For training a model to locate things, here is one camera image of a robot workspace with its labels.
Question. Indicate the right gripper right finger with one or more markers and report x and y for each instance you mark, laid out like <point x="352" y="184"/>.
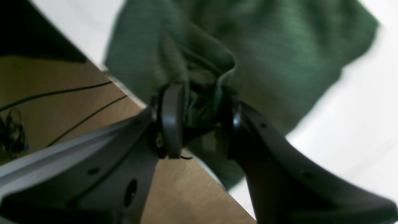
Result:
<point x="285" y="186"/>

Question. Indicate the dark green t-shirt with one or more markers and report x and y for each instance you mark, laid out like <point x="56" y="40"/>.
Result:
<point x="280" y="56"/>

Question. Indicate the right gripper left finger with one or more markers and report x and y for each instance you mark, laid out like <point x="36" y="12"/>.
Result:
<point x="102" y="177"/>

